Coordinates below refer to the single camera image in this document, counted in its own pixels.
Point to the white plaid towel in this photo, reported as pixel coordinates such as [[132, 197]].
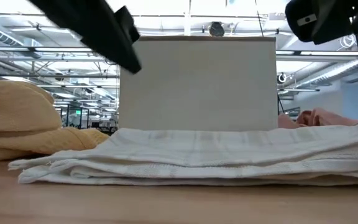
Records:
[[197, 149]]

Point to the silver ventilation duct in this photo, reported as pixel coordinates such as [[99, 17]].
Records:
[[337, 71]]

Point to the mustard yellow towel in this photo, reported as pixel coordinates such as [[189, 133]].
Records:
[[14, 109]]

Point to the green exit sign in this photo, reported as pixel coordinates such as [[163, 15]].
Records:
[[78, 111]]

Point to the salmon pink towel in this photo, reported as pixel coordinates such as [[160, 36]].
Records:
[[322, 118]]

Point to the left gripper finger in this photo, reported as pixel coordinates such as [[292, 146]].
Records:
[[129, 25], [89, 21]]

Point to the beige fabric storage box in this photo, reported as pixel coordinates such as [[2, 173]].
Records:
[[197, 87]]

